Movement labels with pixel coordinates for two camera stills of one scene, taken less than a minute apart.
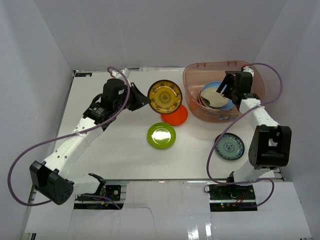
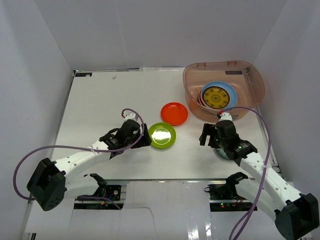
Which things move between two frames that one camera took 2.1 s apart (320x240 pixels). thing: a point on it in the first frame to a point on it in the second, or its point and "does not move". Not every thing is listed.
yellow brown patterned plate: [165, 95] to [216, 97]
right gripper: [226, 91] to [208, 130]
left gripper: [133, 96] to [142, 137]
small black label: [82, 74] does not move
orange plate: [176, 118] does not move
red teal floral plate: [199, 97] does not move
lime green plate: [161, 135] does not move
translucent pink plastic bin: [198, 74] does not move
